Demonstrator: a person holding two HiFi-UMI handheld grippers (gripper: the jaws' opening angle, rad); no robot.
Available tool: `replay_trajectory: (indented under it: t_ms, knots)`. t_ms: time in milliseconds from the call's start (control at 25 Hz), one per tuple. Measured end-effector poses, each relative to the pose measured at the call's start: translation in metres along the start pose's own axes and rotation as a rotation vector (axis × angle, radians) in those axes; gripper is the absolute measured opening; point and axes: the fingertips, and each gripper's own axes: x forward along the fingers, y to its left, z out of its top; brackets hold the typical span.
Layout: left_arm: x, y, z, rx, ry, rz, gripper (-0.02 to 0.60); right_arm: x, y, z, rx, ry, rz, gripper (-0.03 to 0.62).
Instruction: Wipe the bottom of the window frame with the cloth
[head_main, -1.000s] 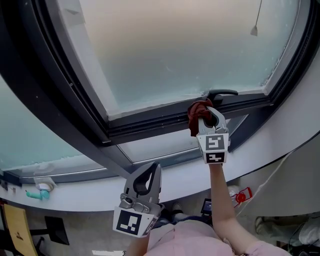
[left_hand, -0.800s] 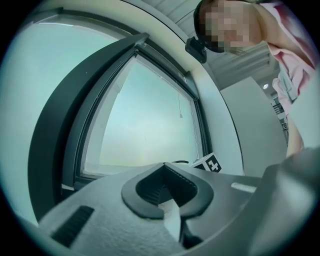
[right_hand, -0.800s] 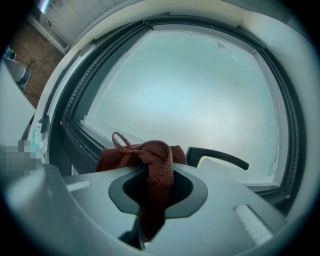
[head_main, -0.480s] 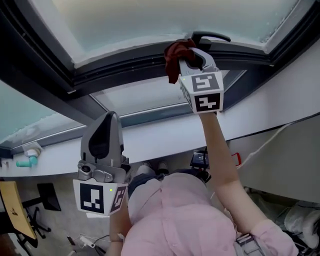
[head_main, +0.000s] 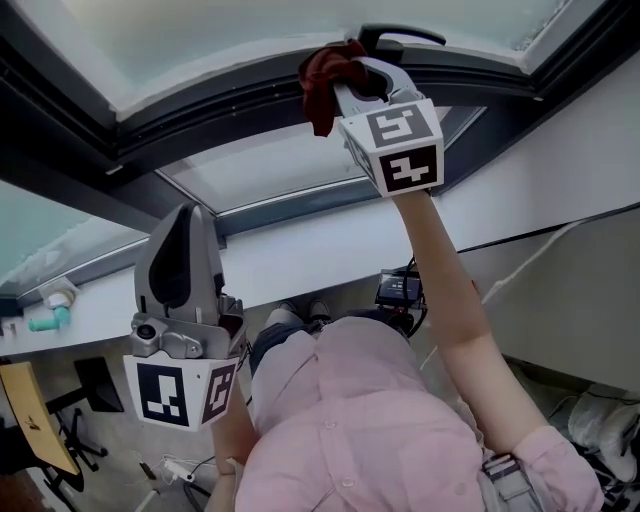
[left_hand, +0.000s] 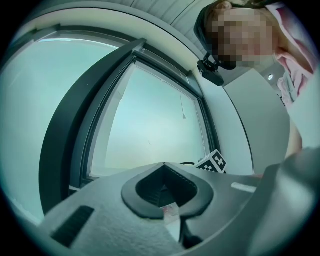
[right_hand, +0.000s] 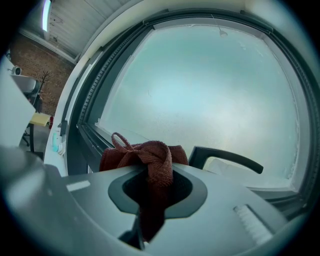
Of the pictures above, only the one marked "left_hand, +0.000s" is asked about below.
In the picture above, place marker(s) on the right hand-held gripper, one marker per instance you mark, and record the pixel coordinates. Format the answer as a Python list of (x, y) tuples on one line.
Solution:
[(212, 163)]

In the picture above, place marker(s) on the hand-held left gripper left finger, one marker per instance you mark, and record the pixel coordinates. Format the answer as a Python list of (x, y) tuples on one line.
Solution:
[(105, 225)]

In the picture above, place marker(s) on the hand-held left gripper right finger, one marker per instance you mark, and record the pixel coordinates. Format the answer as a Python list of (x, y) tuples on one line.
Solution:
[(225, 200)]

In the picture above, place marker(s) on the person's right forearm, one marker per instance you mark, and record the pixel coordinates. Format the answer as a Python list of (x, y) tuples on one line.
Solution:
[(295, 140)]

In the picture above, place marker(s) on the white partition panel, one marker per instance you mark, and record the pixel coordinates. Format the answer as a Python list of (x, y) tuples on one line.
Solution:
[(260, 120)]

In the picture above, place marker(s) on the openable frosted window sash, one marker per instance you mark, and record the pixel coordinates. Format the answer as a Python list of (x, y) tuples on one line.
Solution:
[(150, 125)]

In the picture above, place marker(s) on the round ceiling downlight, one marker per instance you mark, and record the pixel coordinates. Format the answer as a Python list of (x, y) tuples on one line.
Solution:
[(270, 77)]

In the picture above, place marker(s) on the large fixed frosted window pane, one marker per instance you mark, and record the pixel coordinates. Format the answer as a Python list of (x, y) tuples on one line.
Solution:
[(25, 125)]

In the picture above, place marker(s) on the person's head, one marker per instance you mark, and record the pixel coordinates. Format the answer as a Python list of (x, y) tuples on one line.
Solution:
[(245, 32)]

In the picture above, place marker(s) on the person's pink shirt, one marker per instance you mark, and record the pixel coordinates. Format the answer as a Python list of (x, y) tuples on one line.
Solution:
[(295, 45)]

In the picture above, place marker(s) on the dark grey window frame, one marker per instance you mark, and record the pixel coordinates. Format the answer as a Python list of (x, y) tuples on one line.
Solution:
[(60, 150)]

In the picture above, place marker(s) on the black head-worn camera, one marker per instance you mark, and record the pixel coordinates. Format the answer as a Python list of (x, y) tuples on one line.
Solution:
[(211, 71)]

